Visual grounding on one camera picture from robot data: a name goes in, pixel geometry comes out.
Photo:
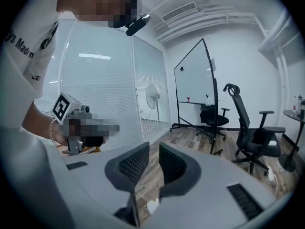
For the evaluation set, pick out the person's left forearm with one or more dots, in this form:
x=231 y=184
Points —
x=38 y=123

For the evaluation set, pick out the white ceiling pipes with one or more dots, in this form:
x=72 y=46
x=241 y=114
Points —
x=214 y=20

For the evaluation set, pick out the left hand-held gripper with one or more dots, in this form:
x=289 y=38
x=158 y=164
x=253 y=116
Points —
x=60 y=107

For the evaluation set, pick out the white slipper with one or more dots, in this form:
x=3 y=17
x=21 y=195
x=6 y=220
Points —
x=151 y=207
x=157 y=201

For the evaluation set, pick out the person's white t-shirt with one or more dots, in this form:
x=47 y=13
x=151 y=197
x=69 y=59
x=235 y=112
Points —
x=14 y=63

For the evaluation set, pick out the white ceiling air vent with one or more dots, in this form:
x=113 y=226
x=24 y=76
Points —
x=179 y=11

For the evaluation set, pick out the person's left hand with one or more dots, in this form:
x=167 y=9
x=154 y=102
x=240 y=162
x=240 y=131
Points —
x=60 y=133

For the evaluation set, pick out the bottles group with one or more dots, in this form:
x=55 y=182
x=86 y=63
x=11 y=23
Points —
x=300 y=106

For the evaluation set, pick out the black head camera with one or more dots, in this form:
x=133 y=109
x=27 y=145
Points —
x=137 y=25

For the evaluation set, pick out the round dark table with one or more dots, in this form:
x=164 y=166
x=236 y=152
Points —
x=294 y=117

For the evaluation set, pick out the black office chair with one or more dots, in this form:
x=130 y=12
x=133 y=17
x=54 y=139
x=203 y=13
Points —
x=213 y=119
x=243 y=118

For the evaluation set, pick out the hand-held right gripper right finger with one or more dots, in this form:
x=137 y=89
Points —
x=209 y=187

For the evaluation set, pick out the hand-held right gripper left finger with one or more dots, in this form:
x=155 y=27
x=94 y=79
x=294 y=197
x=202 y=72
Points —
x=100 y=187

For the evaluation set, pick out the whiteboard on black stand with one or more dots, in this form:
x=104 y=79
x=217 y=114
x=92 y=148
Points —
x=193 y=80

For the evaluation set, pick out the person's head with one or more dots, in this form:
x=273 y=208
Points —
x=95 y=3

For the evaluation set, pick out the white standing fan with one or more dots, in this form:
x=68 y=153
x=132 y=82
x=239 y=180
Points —
x=152 y=96

